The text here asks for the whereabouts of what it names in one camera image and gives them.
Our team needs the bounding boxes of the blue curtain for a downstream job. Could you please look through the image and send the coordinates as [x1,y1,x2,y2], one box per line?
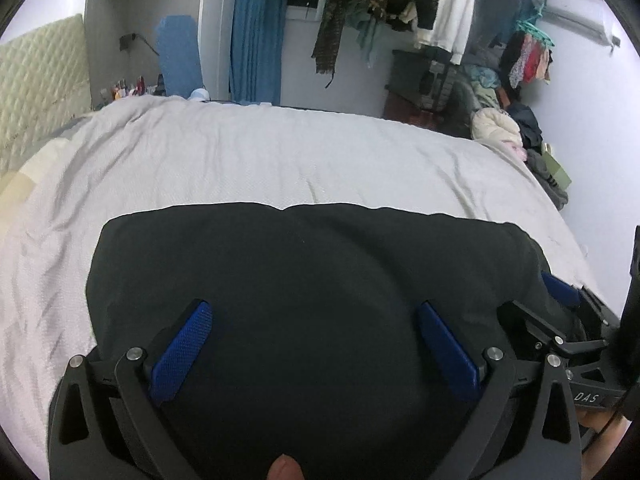
[230,0,286,105]

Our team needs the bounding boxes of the dark grey hanging coat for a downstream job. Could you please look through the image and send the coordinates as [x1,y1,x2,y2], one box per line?
[469,0,529,47]

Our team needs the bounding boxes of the white air conditioner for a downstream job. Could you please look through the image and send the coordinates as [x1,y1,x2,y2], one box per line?
[542,0,620,51]

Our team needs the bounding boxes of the small bottles on nightstand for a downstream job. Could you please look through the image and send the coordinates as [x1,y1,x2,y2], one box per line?
[111,74,166,101]

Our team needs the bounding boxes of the white hanging sweater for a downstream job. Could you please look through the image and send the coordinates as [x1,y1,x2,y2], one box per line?
[414,0,475,65]

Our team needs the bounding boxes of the black storage crate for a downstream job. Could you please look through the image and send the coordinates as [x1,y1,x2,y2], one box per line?
[386,48,458,112]

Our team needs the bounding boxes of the cream pillow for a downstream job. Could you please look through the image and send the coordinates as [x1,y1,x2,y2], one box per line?
[0,138,70,240]

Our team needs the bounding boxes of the grey white bed cover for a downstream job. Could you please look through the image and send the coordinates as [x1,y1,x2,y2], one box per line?
[1,96,597,479]

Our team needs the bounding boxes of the teal sock hanger rack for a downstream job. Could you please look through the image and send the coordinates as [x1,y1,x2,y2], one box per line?
[499,0,555,91]

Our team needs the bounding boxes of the pile of clothes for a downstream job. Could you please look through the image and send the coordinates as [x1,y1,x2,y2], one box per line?
[442,64,570,210]

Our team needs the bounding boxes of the brown patterned scarf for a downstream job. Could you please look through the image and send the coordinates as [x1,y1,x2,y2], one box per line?
[311,0,386,80]

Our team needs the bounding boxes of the person's right hand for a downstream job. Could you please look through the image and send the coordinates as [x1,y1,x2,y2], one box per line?
[576,410,631,479]

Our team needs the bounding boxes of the person's left hand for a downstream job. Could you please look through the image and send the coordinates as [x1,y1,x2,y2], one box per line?
[267,455,304,480]

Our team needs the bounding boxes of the cream quilted headboard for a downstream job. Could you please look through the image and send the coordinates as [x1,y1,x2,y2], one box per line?
[1,14,91,174]

